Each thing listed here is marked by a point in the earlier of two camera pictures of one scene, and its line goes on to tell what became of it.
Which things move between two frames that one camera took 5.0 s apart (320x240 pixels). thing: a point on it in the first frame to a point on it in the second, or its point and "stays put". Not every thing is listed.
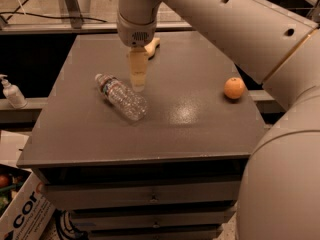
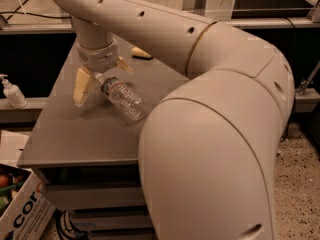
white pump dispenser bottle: [13, 94] stays put
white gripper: [136, 33] to [99, 59]
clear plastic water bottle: [129, 103] stays put
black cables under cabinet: [65, 227] stays put
